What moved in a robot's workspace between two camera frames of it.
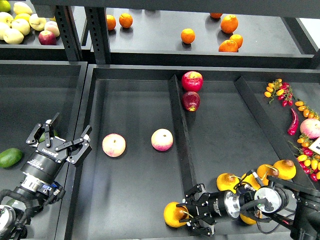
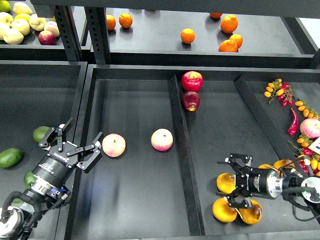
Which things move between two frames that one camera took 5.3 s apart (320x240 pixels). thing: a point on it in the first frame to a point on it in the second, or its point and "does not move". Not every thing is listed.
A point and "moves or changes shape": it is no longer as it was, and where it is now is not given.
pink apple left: (113, 145) does not move
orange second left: (125, 20) does not move
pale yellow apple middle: (21, 24) does not move
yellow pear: (172, 214) moves or changes shape
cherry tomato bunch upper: (283, 90) does not move
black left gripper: (55, 148) to (58, 151)
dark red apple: (191, 101) does not move
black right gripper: (208, 207) to (244, 181)
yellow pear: (227, 181) does not move
